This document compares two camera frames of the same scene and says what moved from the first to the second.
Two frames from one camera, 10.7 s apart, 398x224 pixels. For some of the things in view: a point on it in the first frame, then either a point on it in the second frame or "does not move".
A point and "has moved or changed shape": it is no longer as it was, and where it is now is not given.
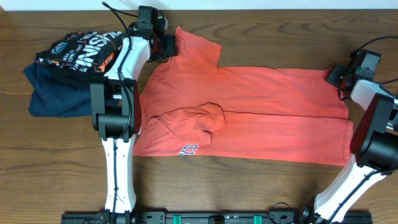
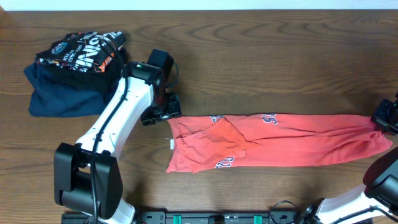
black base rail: [138, 217] does not move
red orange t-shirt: [191, 106] has moved or changed shape
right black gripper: [331, 78] → [380, 116]
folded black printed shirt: [88, 51] does not move
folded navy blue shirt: [51, 98] does not move
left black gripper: [170, 45] → [162, 112]
